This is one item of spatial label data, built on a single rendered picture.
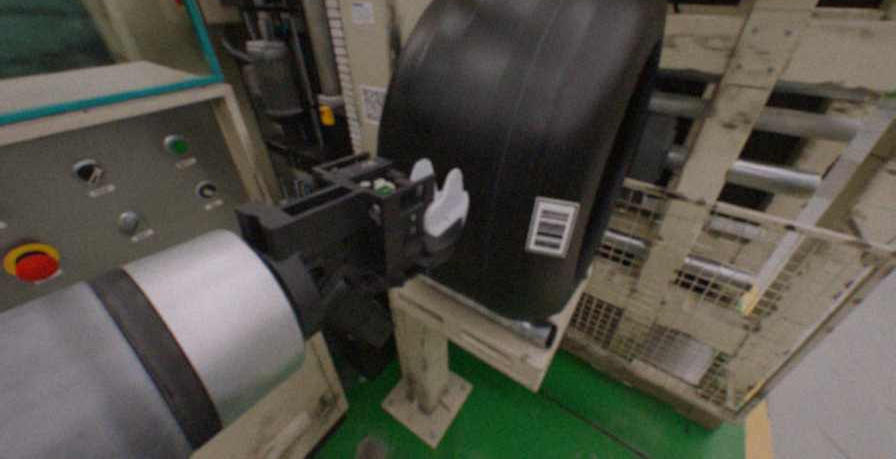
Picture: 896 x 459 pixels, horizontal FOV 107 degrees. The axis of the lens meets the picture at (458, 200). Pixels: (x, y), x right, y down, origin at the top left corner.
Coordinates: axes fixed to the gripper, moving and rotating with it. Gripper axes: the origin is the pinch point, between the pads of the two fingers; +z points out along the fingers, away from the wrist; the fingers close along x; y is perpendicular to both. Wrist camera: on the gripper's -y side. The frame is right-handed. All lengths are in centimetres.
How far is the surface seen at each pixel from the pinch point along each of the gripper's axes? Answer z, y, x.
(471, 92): 4.2, 10.7, 1.7
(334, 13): 19.1, 17.4, 41.3
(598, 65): 9.1, 14.3, -9.1
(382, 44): 18.6, 13.2, 28.8
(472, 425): 42, -118, 12
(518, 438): 48, -118, -5
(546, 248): 2.4, -2.8, -9.8
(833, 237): 63, -16, -51
